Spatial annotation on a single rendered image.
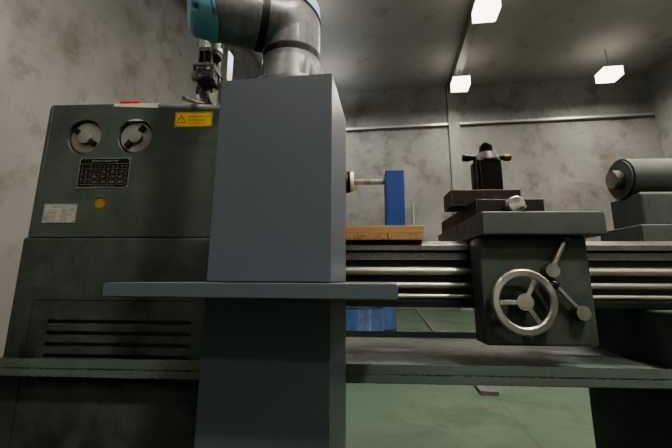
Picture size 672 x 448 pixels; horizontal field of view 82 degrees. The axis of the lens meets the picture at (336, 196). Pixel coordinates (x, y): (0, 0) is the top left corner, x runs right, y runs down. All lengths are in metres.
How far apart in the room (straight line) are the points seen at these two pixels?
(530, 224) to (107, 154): 1.16
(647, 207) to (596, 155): 11.12
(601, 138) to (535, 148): 1.73
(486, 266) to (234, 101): 0.72
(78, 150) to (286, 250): 0.87
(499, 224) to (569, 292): 0.24
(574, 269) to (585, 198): 11.03
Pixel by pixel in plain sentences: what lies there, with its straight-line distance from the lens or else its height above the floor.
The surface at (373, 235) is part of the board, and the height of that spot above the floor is 0.88.
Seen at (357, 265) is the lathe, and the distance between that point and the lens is 1.13.
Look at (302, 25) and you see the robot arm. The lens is 0.82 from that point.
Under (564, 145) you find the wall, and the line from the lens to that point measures 12.37.
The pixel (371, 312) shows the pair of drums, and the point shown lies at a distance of 3.49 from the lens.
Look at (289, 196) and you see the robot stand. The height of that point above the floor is 0.89.
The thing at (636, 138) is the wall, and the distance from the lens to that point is 13.21.
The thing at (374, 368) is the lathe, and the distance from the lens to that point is 0.99.
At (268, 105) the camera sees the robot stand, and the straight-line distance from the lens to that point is 0.69.
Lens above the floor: 0.75
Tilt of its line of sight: 12 degrees up
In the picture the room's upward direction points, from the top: straight up
